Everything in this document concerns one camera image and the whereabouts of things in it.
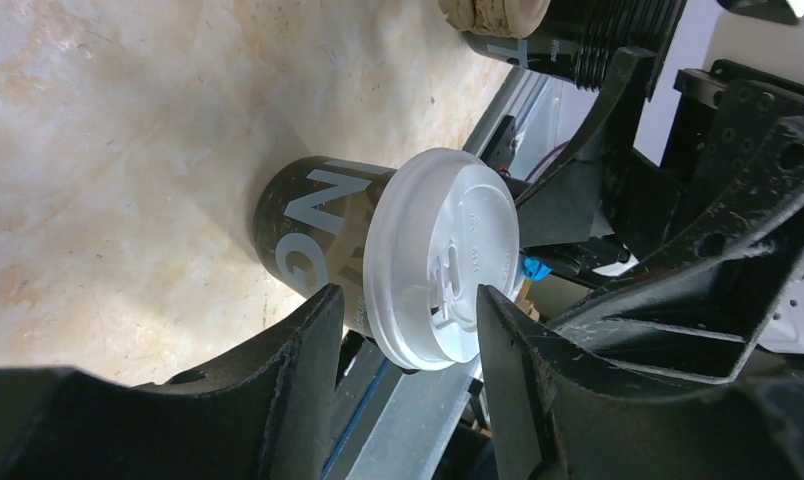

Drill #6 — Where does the brown pulp cup carrier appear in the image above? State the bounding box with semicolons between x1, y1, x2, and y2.
438;0;552;38

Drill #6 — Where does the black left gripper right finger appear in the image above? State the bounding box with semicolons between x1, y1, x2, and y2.
477;285;804;479

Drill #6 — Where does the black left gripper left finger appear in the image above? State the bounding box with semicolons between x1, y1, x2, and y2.
0;285;344;479

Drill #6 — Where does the single dark plastic cup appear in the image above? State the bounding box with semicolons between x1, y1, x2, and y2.
252;156;396;337

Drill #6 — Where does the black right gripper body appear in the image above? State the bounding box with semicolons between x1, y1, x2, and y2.
602;59;804;279

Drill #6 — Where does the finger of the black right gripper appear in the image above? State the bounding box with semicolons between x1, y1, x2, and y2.
515;47;656;249
551;116;804;384

